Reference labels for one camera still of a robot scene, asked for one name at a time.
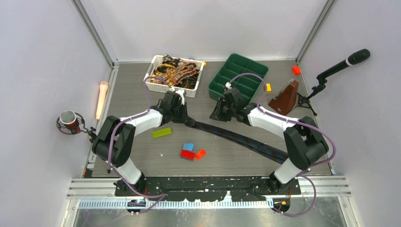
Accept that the green divided tray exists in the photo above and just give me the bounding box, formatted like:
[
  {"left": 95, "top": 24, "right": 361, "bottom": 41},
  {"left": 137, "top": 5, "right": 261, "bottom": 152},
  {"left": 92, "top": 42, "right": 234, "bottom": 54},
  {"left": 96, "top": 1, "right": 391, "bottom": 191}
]
[{"left": 208, "top": 53, "right": 269, "bottom": 102}]

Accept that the navy brown striped tie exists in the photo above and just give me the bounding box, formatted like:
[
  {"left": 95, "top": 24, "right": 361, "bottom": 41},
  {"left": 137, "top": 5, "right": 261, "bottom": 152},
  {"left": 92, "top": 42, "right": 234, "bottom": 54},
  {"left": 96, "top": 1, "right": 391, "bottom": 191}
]
[{"left": 185, "top": 121, "right": 288, "bottom": 164}]

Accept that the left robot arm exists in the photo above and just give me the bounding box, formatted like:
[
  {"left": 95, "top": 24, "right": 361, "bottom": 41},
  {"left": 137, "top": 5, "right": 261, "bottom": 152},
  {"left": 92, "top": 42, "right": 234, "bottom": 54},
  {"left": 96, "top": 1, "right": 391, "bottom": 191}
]
[{"left": 92, "top": 89, "right": 189, "bottom": 196}]

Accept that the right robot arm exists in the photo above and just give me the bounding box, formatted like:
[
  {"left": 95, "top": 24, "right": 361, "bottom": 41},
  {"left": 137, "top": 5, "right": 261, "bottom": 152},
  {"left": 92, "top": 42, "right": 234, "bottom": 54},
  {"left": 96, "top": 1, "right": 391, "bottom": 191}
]
[{"left": 209, "top": 87, "right": 329, "bottom": 194}]

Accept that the pile of patterned ties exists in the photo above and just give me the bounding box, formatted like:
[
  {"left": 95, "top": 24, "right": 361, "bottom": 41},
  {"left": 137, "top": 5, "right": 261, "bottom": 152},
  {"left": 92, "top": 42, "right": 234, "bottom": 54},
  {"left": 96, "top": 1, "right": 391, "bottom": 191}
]
[{"left": 151, "top": 55, "right": 200, "bottom": 89}]

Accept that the lime green flat block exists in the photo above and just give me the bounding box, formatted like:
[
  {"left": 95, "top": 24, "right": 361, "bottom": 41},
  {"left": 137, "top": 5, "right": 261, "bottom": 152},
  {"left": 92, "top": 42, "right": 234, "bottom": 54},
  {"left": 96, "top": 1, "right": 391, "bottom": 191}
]
[{"left": 152, "top": 127, "right": 172, "bottom": 139}]

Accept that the white perforated basket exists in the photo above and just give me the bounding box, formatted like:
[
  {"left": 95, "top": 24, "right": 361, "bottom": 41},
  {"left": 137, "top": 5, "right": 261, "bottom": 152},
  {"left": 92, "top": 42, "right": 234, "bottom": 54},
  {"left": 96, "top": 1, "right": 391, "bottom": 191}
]
[{"left": 144, "top": 55, "right": 205, "bottom": 97}]

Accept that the yellow block near tray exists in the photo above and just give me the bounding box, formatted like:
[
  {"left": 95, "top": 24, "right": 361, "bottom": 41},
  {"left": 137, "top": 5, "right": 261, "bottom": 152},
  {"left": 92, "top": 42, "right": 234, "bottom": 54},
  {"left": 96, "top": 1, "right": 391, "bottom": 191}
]
[{"left": 266, "top": 83, "right": 272, "bottom": 94}]

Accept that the blue block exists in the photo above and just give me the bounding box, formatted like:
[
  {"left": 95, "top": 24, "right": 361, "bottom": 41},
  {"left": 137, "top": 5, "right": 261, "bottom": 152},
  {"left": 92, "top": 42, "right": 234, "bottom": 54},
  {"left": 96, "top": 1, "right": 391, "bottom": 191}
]
[{"left": 183, "top": 143, "right": 194, "bottom": 151}]

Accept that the red block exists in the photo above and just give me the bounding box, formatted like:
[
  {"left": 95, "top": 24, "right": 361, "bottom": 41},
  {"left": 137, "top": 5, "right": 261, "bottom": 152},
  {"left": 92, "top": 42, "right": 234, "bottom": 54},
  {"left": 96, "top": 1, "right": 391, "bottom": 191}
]
[{"left": 180, "top": 149, "right": 196, "bottom": 160}]

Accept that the orange-red small block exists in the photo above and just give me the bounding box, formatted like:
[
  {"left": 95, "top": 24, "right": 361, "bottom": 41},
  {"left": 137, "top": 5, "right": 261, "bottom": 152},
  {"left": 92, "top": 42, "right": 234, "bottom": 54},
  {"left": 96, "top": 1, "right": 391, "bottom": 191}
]
[{"left": 195, "top": 149, "right": 206, "bottom": 160}]

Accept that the black microphone tripod right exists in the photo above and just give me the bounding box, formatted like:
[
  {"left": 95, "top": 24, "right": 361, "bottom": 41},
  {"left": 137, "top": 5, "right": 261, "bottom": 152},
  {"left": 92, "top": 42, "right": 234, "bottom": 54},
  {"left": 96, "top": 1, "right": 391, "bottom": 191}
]
[{"left": 294, "top": 78, "right": 327, "bottom": 116}]

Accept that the orange block in corner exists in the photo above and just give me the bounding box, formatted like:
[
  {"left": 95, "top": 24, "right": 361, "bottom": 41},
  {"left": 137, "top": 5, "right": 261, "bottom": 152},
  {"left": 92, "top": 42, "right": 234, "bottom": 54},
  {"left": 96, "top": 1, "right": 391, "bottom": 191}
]
[{"left": 292, "top": 66, "right": 301, "bottom": 76}]

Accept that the black tripod left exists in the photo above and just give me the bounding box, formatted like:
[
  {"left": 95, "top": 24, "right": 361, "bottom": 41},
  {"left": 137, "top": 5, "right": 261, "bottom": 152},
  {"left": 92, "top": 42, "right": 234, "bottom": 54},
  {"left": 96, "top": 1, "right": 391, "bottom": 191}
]
[{"left": 87, "top": 127, "right": 97, "bottom": 143}]

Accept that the red silver studio microphone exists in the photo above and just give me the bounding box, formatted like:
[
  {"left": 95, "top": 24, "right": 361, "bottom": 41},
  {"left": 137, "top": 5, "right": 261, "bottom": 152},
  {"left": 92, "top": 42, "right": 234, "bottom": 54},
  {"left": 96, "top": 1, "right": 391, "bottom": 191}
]
[{"left": 56, "top": 110, "right": 89, "bottom": 135}]

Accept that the black handheld microphone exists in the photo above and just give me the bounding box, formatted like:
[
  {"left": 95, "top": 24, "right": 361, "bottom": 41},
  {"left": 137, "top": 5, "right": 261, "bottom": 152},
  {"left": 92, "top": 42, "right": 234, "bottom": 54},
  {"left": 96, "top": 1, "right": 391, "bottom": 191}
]
[{"left": 316, "top": 49, "right": 371, "bottom": 85}]

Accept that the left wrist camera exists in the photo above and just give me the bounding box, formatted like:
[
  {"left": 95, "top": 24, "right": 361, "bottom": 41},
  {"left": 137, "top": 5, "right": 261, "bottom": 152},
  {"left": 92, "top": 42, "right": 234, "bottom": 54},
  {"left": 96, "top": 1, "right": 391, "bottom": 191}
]
[{"left": 174, "top": 89, "right": 186, "bottom": 105}]

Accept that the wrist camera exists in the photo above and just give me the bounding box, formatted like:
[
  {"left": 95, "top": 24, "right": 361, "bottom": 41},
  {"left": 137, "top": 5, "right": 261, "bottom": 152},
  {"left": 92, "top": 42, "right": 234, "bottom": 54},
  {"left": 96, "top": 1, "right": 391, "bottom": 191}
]
[
  {"left": 224, "top": 82, "right": 234, "bottom": 94},
  {"left": 174, "top": 89, "right": 186, "bottom": 105}
]

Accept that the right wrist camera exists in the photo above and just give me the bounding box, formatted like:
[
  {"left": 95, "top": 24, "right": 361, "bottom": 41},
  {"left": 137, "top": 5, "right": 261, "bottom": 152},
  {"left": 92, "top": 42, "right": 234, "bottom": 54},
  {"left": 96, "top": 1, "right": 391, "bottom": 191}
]
[{"left": 224, "top": 82, "right": 234, "bottom": 94}]

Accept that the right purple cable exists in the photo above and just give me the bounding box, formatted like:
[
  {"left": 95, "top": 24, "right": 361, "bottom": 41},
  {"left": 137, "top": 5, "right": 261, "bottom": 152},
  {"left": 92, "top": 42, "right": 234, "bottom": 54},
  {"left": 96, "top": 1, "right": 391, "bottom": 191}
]
[{"left": 228, "top": 72, "right": 337, "bottom": 218}]

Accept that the peach cylinder handle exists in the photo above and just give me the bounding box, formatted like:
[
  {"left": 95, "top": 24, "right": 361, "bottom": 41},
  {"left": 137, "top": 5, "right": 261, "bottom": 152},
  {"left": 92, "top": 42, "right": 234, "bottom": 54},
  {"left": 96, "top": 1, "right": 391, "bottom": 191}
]
[{"left": 96, "top": 81, "right": 109, "bottom": 120}]

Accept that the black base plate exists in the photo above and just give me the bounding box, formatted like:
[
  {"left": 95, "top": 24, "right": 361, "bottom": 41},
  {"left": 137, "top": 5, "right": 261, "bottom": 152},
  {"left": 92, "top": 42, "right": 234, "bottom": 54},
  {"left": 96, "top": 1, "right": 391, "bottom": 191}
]
[{"left": 134, "top": 176, "right": 301, "bottom": 202}]

